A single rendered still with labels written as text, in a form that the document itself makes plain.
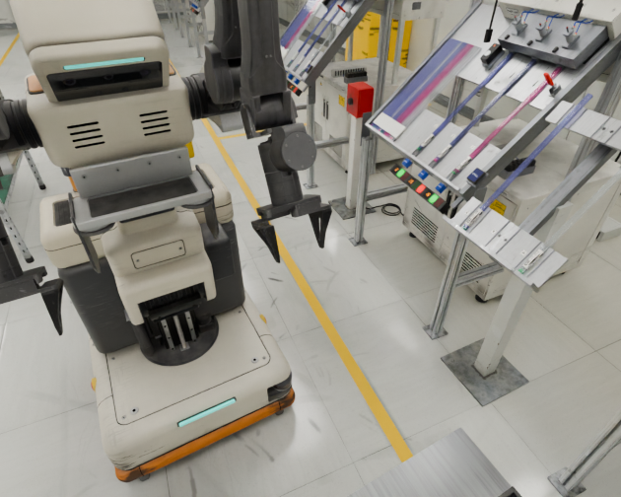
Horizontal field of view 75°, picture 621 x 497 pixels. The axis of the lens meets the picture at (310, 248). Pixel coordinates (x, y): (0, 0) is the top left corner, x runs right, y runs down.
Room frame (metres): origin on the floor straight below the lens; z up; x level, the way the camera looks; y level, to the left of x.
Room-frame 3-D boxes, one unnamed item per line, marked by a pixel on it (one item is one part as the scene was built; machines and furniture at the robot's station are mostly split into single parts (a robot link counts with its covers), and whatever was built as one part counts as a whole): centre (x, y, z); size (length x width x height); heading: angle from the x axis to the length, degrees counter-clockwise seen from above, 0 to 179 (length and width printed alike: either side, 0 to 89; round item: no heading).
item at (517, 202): (1.80, -0.98, 0.31); 0.70 x 0.65 x 0.62; 23
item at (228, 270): (0.86, 0.35, 0.68); 0.28 x 0.27 x 0.25; 118
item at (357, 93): (2.28, -0.27, 0.39); 0.24 x 0.24 x 0.78; 23
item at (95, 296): (1.06, 0.52, 0.59); 0.55 x 0.34 x 0.83; 118
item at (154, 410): (0.98, 0.48, 0.16); 0.67 x 0.64 x 0.25; 28
